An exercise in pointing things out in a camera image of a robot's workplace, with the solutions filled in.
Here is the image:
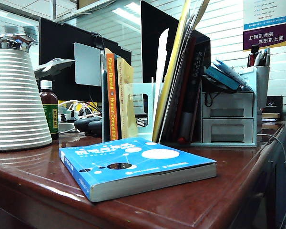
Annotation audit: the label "grey model airplane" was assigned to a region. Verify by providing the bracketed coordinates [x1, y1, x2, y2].
[33, 57, 76, 79]

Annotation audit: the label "brown medicine bottle white cap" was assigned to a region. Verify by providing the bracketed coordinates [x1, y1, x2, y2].
[39, 80, 60, 141]

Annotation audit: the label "white power strip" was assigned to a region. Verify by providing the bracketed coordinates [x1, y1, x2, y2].
[58, 114, 86, 131]

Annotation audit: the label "pale blue organizer drawer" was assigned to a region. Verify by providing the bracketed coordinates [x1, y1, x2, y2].
[201, 92, 255, 119]
[202, 118, 255, 144]

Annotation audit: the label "small black box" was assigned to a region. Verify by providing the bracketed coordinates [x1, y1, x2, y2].
[262, 95, 284, 114]

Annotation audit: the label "blue paperback book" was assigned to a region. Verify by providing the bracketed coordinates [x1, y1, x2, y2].
[59, 137, 217, 203]

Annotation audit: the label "light blue pamphlet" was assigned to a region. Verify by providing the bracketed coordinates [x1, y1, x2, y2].
[213, 58, 255, 93]

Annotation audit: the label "leaning books and folders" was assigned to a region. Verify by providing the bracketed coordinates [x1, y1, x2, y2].
[161, 0, 211, 144]

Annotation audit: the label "white ribbed thermos jug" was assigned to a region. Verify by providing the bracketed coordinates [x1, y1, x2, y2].
[0, 32, 53, 153]

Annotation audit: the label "silver grey flat panel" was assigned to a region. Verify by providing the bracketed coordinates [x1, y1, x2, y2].
[73, 42, 102, 87]

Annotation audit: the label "yellow file folder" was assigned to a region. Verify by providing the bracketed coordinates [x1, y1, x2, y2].
[152, 0, 193, 143]

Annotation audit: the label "black computer monitor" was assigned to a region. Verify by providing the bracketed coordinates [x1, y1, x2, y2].
[39, 18, 132, 104]

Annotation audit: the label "orange Human Compatible book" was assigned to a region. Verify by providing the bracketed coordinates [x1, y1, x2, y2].
[104, 47, 120, 141]

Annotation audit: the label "wall poster purple banner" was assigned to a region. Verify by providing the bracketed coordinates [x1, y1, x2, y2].
[243, 0, 286, 51]

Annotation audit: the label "dark book Chinese title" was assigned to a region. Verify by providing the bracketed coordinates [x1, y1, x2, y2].
[181, 39, 212, 144]

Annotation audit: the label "blue grey pen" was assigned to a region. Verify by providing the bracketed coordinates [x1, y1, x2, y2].
[263, 47, 271, 67]

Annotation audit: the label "brown flat book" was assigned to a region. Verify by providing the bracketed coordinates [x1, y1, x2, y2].
[261, 112, 281, 120]

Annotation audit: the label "black computer mouse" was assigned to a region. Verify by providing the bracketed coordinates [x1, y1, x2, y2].
[73, 116, 103, 137]

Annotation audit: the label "white paper sheet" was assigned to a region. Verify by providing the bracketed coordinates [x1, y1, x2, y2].
[153, 28, 170, 105]

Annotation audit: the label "white charging cable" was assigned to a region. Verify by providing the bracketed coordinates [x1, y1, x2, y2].
[256, 133, 286, 229]

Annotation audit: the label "white pen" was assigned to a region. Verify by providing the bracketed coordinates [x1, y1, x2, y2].
[254, 51, 263, 67]

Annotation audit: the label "thin black cable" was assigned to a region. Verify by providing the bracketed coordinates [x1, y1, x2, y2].
[201, 75, 229, 107]

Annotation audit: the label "cream yellow paperback book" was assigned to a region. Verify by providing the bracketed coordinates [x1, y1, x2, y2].
[116, 57, 139, 139]

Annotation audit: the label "light blue desk bookshelf organizer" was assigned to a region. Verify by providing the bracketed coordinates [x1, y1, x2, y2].
[100, 50, 270, 147]

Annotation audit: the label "small teal blue book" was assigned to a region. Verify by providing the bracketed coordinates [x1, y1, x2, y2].
[204, 65, 241, 91]

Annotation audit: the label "red thin folder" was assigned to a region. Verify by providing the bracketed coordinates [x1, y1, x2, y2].
[173, 35, 197, 144]

